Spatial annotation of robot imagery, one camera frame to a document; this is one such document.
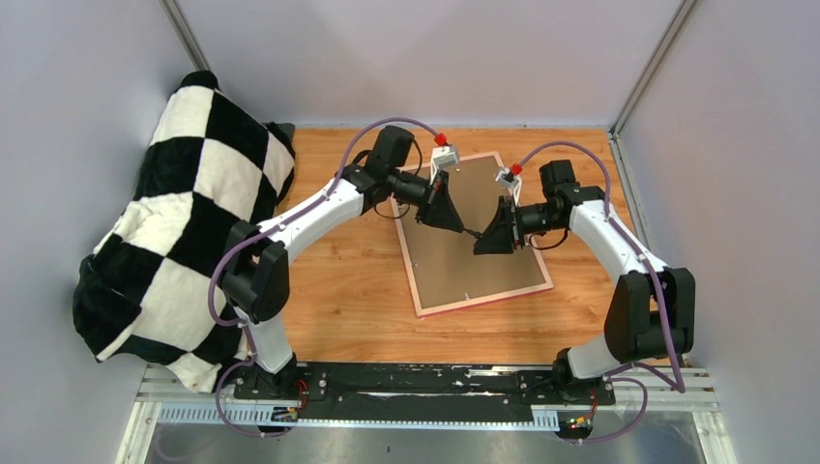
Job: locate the brown frame backing board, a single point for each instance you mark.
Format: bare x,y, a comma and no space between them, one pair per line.
468,256

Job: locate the pink handled screwdriver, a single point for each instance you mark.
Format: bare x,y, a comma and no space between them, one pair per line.
473,233

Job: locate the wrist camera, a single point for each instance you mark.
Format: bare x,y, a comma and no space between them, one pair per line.
506,178
442,157

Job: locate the black white checkered pillow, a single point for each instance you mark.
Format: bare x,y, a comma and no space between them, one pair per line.
144,288

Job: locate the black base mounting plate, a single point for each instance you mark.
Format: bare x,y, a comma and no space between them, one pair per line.
381,391

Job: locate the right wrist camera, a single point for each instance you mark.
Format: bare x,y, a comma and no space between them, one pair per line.
506,178

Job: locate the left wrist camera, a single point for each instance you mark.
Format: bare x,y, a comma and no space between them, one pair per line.
442,157

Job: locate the pink picture frame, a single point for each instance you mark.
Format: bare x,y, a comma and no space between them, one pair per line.
423,301

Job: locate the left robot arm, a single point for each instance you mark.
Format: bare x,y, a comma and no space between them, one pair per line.
254,273

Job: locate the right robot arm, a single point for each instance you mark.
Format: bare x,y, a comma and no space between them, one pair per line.
651,314

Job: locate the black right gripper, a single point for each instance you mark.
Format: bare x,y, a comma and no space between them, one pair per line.
499,235

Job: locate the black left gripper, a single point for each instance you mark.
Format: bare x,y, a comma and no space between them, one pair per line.
435,207

